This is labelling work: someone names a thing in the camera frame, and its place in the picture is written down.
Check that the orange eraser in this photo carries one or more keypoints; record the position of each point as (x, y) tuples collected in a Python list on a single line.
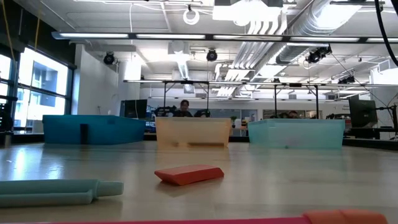
[(189, 175)]

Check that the teal pen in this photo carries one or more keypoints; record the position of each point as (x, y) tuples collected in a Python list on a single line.
[(46, 189)]

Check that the pink pencil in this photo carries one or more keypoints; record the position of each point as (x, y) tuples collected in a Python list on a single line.
[(342, 217)]

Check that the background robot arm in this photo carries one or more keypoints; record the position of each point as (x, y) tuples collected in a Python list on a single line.
[(202, 113), (163, 112)]

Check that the person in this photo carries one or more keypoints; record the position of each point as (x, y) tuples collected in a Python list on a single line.
[(183, 113), (293, 114)]

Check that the orange translucent plastic bin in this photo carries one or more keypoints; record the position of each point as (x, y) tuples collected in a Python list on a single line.
[(192, 132)]

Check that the small potted plant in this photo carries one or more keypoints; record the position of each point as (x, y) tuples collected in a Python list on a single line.
[(233, 118)]

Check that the black computer monitor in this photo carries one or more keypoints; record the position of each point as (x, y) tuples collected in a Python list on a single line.
[(362, 110), (133, 109)]

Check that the long ceiling light strip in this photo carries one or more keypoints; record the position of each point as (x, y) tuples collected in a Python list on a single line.
[(186, 36)]

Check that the blue plastic bin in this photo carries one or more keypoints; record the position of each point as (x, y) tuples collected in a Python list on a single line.
[(109, 130)]

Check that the teal translucent plastic bin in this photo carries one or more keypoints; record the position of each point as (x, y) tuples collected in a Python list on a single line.
[(295, 133)]

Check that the large window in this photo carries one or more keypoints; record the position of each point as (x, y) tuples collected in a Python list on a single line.
[(43, 74)]

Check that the black metal rig frame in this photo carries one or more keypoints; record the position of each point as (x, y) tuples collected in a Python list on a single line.
[(295, 84), (186, 82)]

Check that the black hanging camera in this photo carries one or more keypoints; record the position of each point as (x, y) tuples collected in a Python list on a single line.
[(211, 56), (109, 58), (315, 56)]

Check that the silver ventilation duct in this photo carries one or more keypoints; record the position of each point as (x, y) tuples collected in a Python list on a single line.
[(311, 21)]

